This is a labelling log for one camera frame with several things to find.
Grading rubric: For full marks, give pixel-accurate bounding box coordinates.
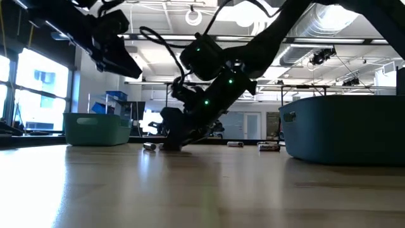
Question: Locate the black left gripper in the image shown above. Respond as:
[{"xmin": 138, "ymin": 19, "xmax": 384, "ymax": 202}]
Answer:
[{"xmin": 47, "ymin": 9, "xmax": 143, "ymax": 80}]

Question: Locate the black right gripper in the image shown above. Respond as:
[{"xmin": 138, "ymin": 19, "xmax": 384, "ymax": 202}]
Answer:
[{"xmin": 159, "ymin": 68, "xmax": 258, "ymax": 151}]

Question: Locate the dark teal plastic bin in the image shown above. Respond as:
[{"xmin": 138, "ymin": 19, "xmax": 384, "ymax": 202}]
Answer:
[{"xmin": 278, "ymin": 94, "xmax": 405, "ymax": 167}]

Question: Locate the blue storage bin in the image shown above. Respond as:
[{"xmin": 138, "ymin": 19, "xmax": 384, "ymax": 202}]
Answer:
[
  {"xmin": 91, "ymin": 101, "xmax": 108, "ymax": 115},
  {"xmin": 106, "ymin": 91, "xmax": 128, "ymax": 102}
]

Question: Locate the black computer monitor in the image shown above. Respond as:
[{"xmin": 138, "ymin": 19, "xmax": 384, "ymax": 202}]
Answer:
[{"xmin": 127, "ymin": 101, "xmax": 147, "ymax": 121}]

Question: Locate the light green plastic bin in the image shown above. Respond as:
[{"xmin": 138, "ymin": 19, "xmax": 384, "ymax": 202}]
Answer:
[{"xmin": 62, "ymin": 113, "xmax": 133, "ymax": 147}]

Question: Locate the long ceiling light bar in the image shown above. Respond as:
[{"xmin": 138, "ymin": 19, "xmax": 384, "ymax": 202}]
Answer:
[{"xmin": 121, "ymin": 34, "xmax": 390, "ymax": 46}]

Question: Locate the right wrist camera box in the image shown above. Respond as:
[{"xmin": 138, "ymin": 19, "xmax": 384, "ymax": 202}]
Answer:
[{"xmin": 170, "ymin": 84, "xmax": 205, "ymax": 111}]

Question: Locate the white coiled ceiling cable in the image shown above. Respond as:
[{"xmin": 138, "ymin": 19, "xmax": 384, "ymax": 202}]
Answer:
[{"xmin": 185, "ymin": 9, "xmax": 203, "ymax": 27}]

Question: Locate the silver ceiling air duct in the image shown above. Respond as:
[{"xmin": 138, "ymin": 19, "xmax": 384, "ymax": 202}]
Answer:
[{"xmin": 280, "ymin": 3, "xmax": 361, "ymax": 67}]

